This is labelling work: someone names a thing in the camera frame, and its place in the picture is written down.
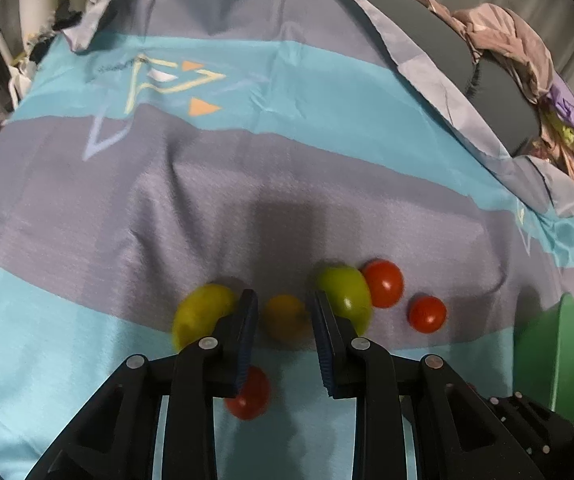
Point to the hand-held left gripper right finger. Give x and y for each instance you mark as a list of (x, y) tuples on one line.
[(323, 347)]

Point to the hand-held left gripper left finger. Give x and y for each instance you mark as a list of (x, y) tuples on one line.
[(250, 340)]

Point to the orange round fruit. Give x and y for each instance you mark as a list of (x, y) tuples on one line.
[(284, 317)]

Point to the yellow-green lemon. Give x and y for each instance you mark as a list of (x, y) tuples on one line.
[(202, 312)]

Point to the green round fruit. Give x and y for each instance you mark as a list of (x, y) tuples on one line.
[(347, 292)]

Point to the red tomato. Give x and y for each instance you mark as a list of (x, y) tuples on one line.
[(384, 282), (427, 314), (252, 400)]

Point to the green plastic bowl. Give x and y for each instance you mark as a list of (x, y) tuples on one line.
[(547, 355)]

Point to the blue and grey striped blanket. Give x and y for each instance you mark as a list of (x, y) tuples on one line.
[(217, 185)]

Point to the grey sofa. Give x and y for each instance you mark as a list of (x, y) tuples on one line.
[(432, 30)]

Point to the pile of pink clothes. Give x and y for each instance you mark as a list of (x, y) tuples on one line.
[(507, 35)]

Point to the white paper roll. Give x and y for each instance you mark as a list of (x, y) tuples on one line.
[(37, 10)]

